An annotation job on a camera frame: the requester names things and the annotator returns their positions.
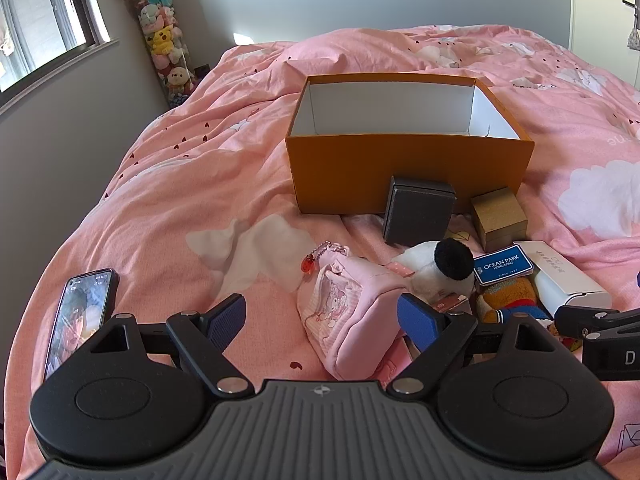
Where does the clear tube of plush toys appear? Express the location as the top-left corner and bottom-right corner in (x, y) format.
(122, 0), (198, 108)

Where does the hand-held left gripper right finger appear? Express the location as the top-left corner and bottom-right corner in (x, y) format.
(387, 294), (553, 397)

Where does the smartphone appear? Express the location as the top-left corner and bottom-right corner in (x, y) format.
(44, 268), (120, 381)

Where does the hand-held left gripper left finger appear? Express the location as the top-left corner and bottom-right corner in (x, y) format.
(90, 294), (253, 397)

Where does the pink cartoon pouch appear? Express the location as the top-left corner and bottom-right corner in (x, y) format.
(297, 241), (413, 381)

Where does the dark grey small box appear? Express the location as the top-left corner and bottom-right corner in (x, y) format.
(382, 176), (457, 247)

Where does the pink printed blanket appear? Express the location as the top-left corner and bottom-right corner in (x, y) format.
(0, 25), (640, 480)

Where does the white dog plush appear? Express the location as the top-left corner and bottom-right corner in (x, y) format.
(390, 239), (476, 306)

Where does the brown bear plush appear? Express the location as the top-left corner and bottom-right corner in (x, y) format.
(475, 277), (583, 351)

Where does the white glasses case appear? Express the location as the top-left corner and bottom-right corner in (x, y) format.
(515, 241), (613, 321)

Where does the blue card tag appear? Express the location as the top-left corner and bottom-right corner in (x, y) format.
(472, 242), (536, 286)

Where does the orange cardboard box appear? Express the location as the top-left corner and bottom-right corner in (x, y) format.
(285, 74), (536, 216)

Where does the window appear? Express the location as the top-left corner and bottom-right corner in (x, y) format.
(0, 0), (118, 106)

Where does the gold small box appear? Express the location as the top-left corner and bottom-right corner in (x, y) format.
(469, 187), (530, 253)

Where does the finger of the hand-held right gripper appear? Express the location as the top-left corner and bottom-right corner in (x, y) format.
(554, 305), (640, 341)

